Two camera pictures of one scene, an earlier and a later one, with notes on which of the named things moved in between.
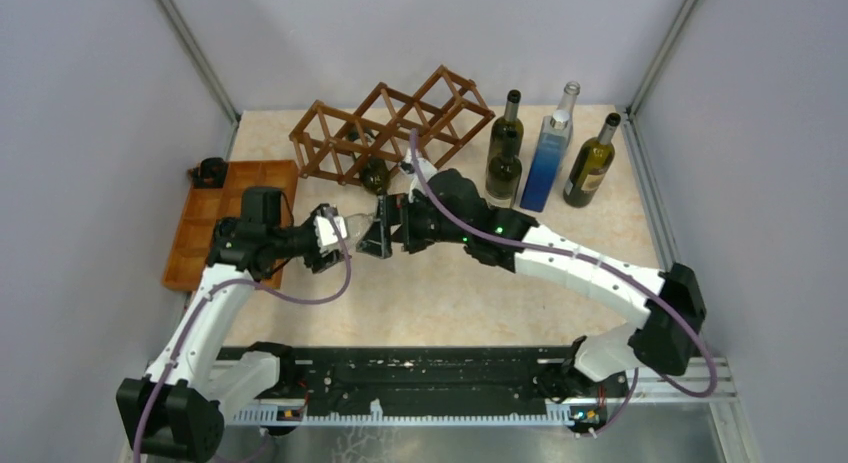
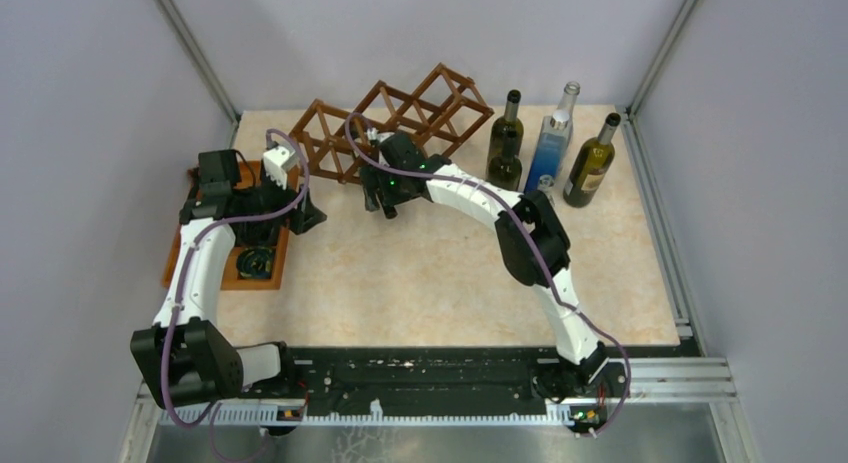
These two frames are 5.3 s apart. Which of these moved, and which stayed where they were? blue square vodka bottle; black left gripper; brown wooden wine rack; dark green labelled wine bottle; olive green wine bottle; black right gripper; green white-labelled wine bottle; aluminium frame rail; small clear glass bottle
Moved: small clear glass bottle; black left gripper; black right gripper
Stayed: blue square vodka bottle; olive green wine bottle; green white-labelled wine bottle; dark green labelled wine bottle; aluminium frame rail; brown wooden wine rack
